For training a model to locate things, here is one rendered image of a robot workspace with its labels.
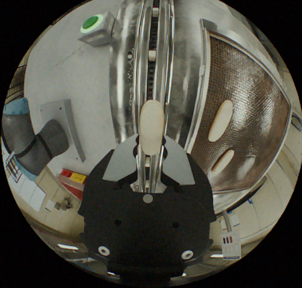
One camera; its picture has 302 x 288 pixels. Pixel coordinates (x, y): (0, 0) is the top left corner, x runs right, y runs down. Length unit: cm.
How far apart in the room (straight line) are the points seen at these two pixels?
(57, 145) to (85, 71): 26
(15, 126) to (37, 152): 12
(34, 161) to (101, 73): 33
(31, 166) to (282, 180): 384
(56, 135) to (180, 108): 42
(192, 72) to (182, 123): 14
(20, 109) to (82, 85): 20
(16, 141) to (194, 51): 51
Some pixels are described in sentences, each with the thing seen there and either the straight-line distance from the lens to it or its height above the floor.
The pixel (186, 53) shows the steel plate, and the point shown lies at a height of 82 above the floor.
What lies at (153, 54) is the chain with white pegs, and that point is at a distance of 19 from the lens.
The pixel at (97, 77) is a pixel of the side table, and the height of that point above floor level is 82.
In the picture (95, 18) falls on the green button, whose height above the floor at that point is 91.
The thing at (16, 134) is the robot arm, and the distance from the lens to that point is 32.
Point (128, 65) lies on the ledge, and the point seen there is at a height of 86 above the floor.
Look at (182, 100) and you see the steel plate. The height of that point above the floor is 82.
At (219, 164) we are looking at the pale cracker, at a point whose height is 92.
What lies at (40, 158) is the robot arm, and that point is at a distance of 37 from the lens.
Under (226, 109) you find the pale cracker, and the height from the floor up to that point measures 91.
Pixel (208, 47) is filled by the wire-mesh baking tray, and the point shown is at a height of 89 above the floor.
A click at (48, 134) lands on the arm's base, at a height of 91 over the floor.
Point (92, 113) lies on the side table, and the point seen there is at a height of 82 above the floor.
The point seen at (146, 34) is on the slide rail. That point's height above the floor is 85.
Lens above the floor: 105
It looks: 60 degrees down
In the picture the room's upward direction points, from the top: 179 degrees counter-clockwise
